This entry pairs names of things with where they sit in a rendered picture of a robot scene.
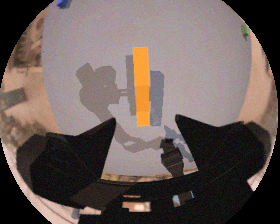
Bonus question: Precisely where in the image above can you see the orange bar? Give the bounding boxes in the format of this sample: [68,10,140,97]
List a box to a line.
[132,47,150,126]

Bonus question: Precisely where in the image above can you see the blue rectangular block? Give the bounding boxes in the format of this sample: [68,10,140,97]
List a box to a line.
[56,0,67,9]

